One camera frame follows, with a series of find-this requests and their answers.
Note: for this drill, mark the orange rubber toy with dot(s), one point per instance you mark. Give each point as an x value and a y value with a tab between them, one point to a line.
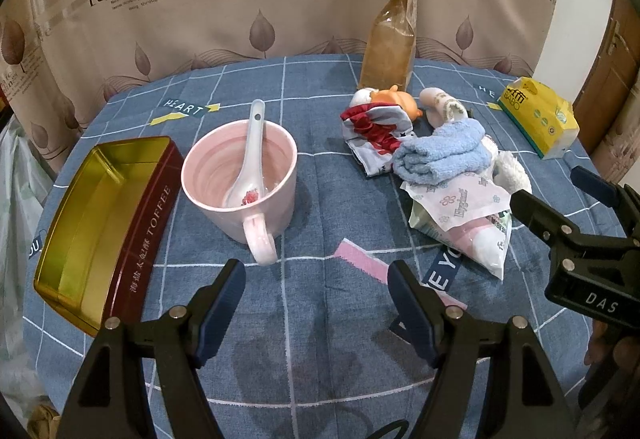
392	95

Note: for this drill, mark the pink wet wipes pack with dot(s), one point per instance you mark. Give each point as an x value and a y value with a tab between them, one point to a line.
483	240

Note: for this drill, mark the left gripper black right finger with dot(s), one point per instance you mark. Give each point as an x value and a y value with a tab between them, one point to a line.
523	398

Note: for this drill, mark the white sock with gold print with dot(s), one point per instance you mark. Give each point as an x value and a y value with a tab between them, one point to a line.
440	107

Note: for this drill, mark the white floral wipes packet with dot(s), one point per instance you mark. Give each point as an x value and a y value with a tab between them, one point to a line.
459	200

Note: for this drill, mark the yellow tissue pack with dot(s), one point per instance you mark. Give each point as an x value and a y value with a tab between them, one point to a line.
546	119

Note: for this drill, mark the gold and red toffee tin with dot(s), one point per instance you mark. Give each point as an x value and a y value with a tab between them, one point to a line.
100	249

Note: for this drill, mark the light blue towel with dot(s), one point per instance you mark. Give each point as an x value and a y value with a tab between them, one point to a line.
453	149

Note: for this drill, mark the brown kraft snack bag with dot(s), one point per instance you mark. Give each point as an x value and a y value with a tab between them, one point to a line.
391	44

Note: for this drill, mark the person's right hand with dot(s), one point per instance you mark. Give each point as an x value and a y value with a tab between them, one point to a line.
625	352

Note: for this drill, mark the red and white fabric scrunchie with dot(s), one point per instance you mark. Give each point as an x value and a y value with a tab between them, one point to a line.
373	132

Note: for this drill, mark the white green patterned plastic bag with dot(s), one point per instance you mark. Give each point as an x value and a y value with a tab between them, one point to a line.
25	185

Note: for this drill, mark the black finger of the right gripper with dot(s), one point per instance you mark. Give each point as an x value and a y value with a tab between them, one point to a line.
569	242
607	191

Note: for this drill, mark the white ceramic spoon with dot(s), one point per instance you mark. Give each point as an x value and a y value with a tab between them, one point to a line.
249	186

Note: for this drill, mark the blue checked tablecloth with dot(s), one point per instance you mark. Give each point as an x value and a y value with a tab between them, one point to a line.
310	351

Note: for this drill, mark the pink ceramic mug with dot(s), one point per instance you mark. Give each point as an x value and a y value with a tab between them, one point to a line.
210	169

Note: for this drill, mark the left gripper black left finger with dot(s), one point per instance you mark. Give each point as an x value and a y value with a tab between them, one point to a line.
108	398

